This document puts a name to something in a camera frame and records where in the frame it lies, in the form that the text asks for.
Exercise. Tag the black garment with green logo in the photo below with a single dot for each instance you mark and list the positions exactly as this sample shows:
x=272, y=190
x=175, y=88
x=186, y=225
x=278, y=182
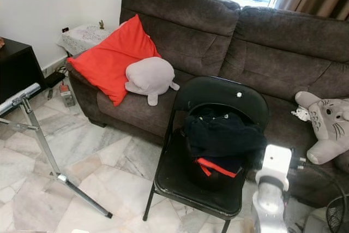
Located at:
x=223, y=132

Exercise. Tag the small white plush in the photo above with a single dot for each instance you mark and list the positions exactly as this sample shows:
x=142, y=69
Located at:
x=301, y=114

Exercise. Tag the black folding chair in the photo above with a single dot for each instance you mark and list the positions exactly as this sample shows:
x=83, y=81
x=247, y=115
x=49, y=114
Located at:
x=223, y=94

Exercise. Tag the grey Totoro plush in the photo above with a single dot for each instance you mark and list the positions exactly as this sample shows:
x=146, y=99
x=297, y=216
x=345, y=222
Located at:
x=327, y=126

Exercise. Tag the black floor fan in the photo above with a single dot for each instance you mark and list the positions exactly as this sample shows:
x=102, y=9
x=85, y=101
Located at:
x=339, y=216

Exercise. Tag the dark brown sofa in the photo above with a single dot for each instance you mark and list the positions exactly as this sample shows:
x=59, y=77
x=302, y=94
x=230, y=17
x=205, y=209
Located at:
x=278, y=42

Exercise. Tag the black TV console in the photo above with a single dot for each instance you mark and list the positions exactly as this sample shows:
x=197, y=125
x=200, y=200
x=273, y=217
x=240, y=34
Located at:
x=13, y=64

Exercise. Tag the grey plush cushion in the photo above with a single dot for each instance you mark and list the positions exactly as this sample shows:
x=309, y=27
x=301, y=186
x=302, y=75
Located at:
x=150, y=76

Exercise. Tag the power strip with light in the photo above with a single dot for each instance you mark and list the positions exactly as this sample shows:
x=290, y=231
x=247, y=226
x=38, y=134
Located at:
x=67, y=95

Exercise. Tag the red cushion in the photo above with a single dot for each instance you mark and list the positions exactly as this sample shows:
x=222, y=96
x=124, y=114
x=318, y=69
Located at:
x=109, y=55

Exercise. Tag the side table with lace cloth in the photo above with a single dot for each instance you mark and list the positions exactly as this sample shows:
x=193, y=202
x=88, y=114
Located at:
x=84, y=36

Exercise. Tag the small brass figurine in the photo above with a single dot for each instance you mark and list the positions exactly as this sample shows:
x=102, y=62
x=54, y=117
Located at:
x=101, y=24

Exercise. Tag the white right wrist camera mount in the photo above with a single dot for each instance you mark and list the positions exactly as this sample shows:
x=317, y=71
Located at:
x=277, y=159

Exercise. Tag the silver metal clothes rail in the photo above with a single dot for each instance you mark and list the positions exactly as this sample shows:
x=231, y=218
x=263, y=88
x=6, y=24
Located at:
x=22, y=99

